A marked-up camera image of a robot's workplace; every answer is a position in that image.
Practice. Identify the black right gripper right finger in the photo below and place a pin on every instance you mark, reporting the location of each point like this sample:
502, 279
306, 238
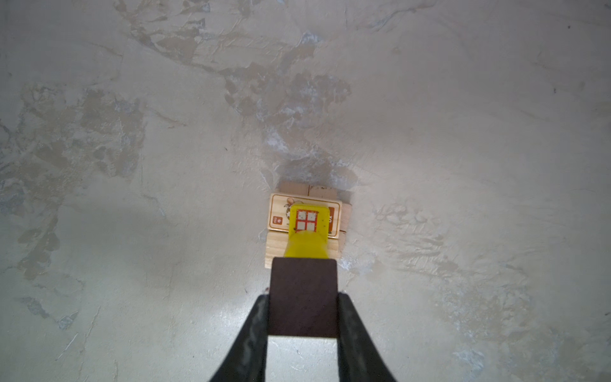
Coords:
358, 358

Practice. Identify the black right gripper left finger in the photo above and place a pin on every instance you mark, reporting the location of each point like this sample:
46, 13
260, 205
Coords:
247, 357

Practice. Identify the dark brown square block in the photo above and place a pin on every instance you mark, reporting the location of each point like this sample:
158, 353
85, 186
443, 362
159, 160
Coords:
303, 298

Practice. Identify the light wood block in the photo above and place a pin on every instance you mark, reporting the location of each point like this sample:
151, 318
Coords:
277, 241

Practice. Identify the engraved wood block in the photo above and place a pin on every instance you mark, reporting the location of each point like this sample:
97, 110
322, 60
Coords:
346, 211

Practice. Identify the yellow window toy cube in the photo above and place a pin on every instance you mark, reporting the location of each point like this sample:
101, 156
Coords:
310, 218

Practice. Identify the patterned wood block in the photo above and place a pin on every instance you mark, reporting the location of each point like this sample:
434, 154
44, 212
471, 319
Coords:
279, 211

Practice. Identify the plain wood block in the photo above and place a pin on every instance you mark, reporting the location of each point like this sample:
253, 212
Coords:
294, 188
323, 192

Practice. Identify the yellow cylinder block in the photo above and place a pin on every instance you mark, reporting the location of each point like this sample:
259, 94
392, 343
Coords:
306, 245

